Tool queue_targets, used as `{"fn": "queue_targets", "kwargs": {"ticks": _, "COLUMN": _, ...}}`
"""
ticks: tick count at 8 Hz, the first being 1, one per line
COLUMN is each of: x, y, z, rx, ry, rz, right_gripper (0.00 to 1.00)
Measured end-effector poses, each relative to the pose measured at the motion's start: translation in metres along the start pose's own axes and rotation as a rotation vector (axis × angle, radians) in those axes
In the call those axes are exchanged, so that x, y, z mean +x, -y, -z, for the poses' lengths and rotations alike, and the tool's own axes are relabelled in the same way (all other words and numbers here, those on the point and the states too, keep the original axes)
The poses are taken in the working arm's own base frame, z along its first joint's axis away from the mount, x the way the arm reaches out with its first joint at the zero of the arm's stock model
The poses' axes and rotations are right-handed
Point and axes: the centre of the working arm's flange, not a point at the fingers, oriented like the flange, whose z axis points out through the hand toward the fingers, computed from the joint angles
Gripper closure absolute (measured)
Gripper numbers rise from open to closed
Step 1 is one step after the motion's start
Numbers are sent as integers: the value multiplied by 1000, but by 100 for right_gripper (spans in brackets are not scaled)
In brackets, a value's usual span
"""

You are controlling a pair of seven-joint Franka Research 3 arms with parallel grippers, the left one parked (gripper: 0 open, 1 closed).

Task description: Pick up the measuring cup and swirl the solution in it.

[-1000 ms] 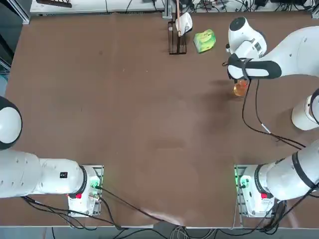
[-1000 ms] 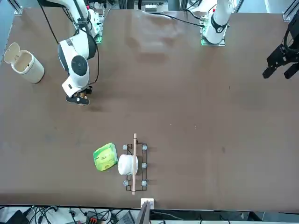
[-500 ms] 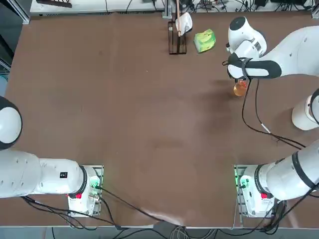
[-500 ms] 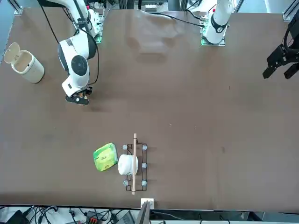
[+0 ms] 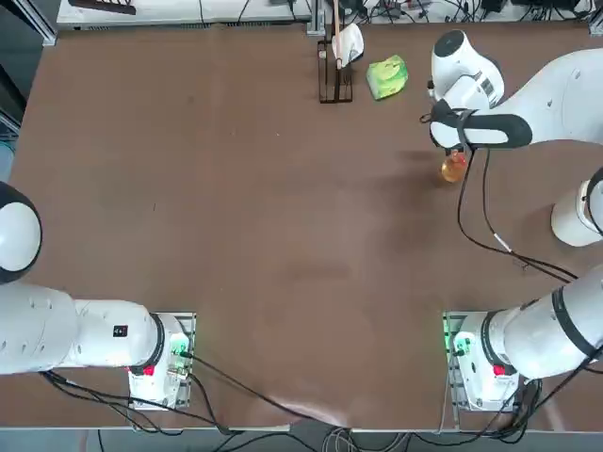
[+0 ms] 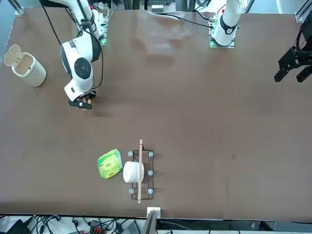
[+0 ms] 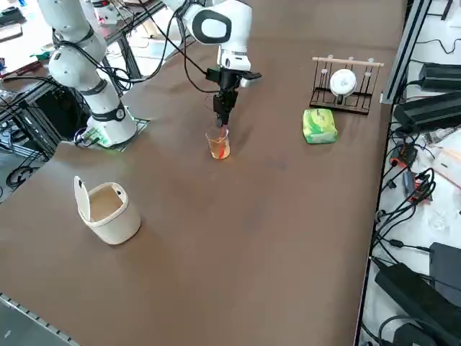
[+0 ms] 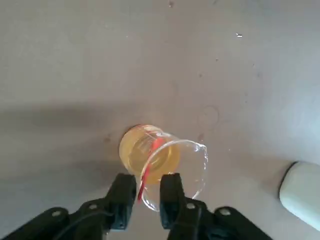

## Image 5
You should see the clear measuring cup yellow liquid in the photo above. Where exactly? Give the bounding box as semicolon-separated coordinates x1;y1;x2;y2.
440;150;470;186

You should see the green tissue pack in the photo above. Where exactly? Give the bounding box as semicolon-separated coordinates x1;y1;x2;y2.
366;54;409;101

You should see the dark brown comb rack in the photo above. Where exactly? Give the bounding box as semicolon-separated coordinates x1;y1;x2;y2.
68;0;138;16

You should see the black wire rack wooden bar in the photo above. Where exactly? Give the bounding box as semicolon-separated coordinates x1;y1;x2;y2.
316;0;354;105

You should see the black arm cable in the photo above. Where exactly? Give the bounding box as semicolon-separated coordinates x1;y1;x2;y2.
481;148;580;280
456;140;579;286

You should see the black base cable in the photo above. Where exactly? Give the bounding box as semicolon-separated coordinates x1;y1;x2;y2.
186;352;352;429

